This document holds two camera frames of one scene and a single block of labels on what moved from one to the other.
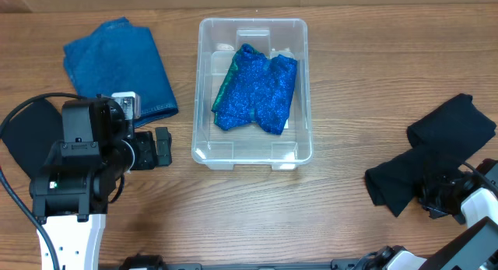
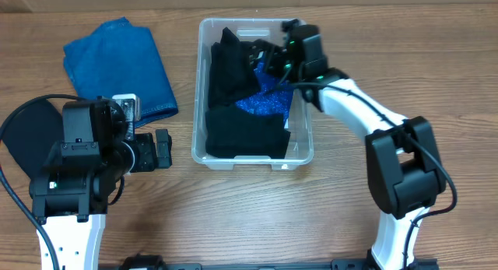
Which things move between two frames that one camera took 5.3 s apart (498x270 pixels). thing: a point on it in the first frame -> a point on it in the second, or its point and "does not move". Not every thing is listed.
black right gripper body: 437,196 -> 278,57
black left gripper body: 162,146 does not move
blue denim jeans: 120,58 does not move
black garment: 449,135 -> 230,132
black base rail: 142,262 does not move
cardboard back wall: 26,0 does not move
